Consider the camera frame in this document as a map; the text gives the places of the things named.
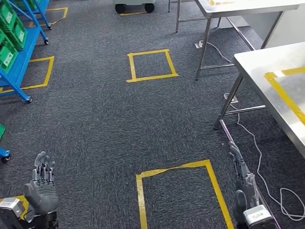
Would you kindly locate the white wheeled cart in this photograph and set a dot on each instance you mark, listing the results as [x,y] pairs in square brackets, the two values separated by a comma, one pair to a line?
[133,3]

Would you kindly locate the steel workbench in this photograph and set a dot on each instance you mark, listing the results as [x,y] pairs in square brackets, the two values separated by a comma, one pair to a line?
[262,60]

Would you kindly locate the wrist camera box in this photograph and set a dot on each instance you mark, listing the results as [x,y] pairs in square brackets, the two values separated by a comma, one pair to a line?
[10,207]
[257,218]

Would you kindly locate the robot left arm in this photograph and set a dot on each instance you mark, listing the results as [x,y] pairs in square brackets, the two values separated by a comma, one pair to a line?
[45,221]

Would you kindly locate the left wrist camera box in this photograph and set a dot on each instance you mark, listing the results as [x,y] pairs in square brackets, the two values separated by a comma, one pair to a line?
[10,207]

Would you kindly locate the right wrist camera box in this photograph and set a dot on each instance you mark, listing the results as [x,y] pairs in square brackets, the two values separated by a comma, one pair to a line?
[257,218]

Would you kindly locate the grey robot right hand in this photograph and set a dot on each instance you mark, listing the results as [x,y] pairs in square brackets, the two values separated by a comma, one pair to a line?
[248,192]

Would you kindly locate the pale table steel legs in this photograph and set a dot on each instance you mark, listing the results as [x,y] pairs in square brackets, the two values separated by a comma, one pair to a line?
[238,9]

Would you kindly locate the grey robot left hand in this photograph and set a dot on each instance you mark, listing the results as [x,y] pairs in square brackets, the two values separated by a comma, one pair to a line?
[43,192]

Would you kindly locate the grey floor socket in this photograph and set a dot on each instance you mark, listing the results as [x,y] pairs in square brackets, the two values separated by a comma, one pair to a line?
[199,45]
[230,98]

